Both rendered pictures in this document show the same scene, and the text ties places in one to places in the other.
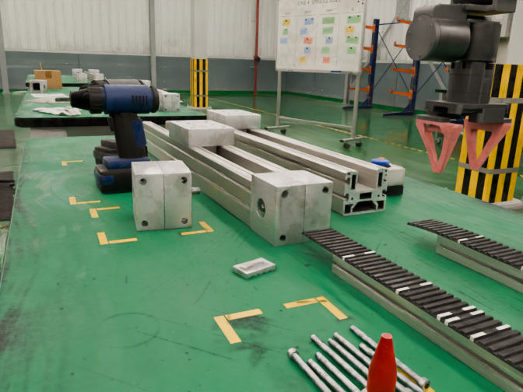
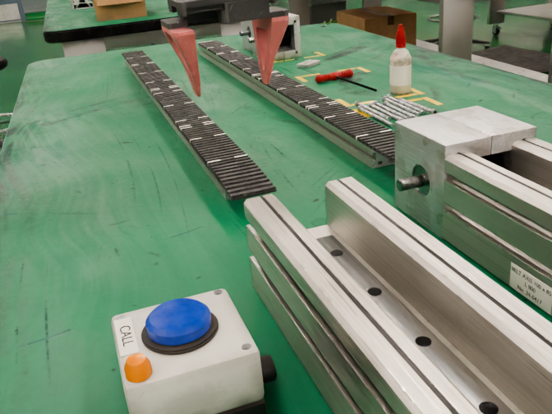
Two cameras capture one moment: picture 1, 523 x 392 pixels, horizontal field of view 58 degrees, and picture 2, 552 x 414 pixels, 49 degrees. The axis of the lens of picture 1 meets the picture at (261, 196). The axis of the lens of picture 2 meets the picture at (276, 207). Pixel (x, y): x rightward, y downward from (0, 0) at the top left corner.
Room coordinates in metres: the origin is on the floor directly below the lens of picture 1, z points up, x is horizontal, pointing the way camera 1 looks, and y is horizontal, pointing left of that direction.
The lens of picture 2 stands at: (1.34, -0.14, 1.06)
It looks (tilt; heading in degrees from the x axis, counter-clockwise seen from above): 24 degrees down; 189
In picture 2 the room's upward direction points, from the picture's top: 5 degrees counter-clockwise
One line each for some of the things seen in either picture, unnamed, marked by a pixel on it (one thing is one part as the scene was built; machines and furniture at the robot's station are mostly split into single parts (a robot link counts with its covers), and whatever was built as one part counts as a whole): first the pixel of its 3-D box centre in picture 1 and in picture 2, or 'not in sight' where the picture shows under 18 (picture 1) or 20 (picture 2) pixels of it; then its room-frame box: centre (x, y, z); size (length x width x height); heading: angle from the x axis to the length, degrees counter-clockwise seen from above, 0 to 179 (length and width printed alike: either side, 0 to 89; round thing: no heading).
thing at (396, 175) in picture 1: (375, 178); (200, 364); (1.03, -0.25, 0.81); 0.10 x 0.08 x 0.06; 117
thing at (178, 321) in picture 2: (380, 163); (179, 325); (1.03, -0.26, 0.84); 0.04 x 0.04 x 0.02
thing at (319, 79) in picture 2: not in sight; (352, 82); (0.19, -0.16, 0.79); 0.16 x 0.08 x 0.02; 31
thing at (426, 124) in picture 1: (448, 140); (250, 42); (0.67, -0.26, 0.95); 0.07 x 0.07 x 0.09; 28
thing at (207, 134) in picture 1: (200, 138); not in sight; (1.14, 0.15, 0.87); 0.16 x 0.11 x 0.07; 27
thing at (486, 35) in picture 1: (472, 43); not in sight; (0.68, -0.28, 1.09); 0.07 x 0.06 x 0.07; 114
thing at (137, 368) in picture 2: not in sight; (137, 365); (1.07, -0.27, 0.85); 0.01 x 0.01 x 0.01
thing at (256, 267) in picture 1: (254, 267); not in sight; (0.59, 0.01, 0.78); 0.05 x 0.03 x 0.01; 130
